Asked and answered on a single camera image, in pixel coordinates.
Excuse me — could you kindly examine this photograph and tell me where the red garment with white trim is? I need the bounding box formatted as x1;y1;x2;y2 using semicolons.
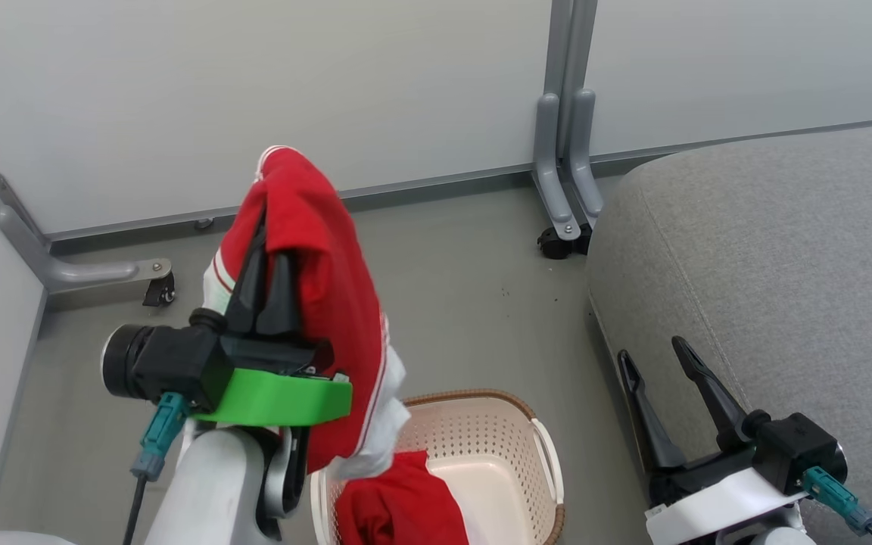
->
201;145;412;482

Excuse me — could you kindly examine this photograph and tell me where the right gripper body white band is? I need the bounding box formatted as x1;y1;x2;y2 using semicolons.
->
644;445;809;545

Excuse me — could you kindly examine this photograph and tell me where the long grey partition foot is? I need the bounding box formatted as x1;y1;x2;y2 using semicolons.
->
0;204;173;295

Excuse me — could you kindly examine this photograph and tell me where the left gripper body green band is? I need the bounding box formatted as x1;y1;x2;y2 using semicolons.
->
194;333;353;427

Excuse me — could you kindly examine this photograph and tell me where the grey curved partition foot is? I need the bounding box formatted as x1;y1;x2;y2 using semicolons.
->
532;92;583;242
568;89;606;229

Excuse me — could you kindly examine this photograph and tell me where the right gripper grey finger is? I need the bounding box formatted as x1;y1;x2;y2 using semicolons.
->
617;349;688;472
671;335;756;456

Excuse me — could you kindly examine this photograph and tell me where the cream perforated laundry basket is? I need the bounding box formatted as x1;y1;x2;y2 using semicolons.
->
310;389;565;545

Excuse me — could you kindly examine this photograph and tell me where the plain red garment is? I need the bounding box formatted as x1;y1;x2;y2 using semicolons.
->
335;450;471;545

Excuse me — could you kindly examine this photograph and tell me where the grey partition post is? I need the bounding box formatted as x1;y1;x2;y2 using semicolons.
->
544;0;600;103

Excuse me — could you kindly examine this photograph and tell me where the right cable with teal connector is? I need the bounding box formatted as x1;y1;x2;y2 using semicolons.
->
801;466;872;545

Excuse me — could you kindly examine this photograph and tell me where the grey fabric sofa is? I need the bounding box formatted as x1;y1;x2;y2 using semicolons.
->
586;121;872;545

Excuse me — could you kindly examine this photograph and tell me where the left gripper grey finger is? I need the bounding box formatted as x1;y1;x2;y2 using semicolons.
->
226;216;267;335
257;254;303;337

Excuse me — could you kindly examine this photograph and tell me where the left cable with teal connector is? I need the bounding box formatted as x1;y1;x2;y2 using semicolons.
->
122;392;192;545

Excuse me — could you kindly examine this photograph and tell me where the cable with teal connector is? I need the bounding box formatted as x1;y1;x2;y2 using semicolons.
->
801;466;872;545
122;392;192;545

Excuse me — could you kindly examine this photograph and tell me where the black caster wheel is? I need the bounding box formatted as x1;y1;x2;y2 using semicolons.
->
537;223;593;261
142;272;177;308

